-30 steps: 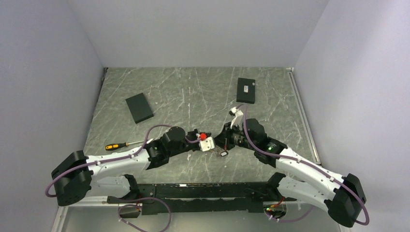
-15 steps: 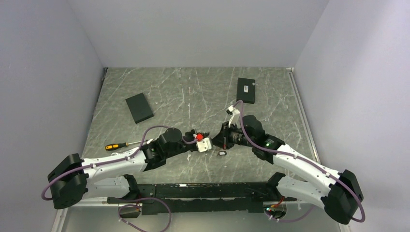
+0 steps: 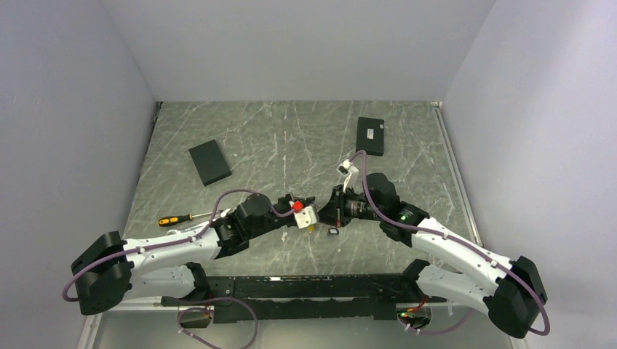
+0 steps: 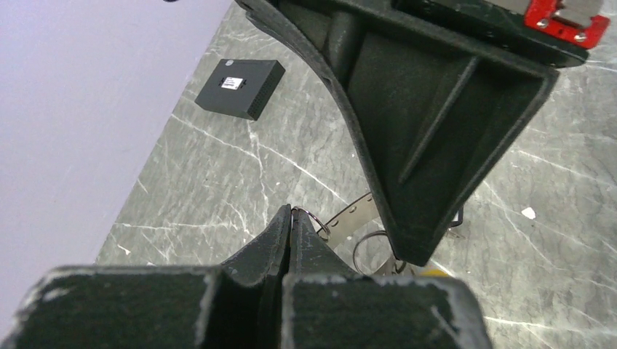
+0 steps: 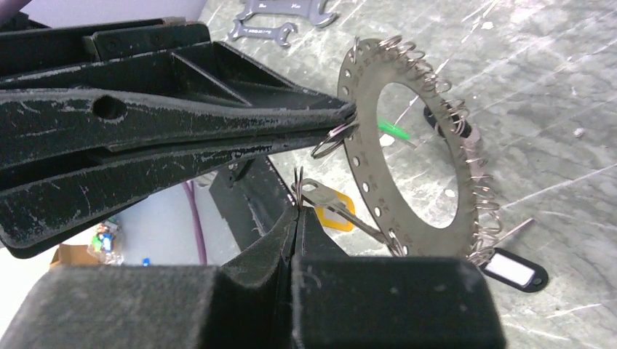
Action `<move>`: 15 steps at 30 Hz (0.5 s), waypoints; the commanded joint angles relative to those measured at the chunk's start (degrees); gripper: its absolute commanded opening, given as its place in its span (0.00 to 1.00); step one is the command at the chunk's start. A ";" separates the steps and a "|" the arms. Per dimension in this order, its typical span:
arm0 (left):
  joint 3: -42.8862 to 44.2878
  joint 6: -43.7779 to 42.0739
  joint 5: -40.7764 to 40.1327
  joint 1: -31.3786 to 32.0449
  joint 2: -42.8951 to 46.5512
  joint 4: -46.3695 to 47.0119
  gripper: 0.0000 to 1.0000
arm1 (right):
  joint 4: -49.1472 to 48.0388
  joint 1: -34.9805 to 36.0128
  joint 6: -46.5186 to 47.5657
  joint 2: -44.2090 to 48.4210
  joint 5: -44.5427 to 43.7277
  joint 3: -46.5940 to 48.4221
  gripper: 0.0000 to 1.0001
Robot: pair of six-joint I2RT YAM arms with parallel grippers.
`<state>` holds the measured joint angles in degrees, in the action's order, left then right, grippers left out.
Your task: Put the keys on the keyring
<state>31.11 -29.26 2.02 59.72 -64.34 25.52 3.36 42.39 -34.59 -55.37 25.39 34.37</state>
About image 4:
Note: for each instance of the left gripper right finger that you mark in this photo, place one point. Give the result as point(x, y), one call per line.
point(325, 304)

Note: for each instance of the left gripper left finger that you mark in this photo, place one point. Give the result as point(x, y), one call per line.
point(235, 304)

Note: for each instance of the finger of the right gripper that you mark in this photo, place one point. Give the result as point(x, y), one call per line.
point(433, 94)

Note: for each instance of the yellow tag key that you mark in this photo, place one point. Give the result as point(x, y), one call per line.
point(433, 273)

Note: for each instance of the black box with label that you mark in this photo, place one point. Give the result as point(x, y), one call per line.
point(240, 88)

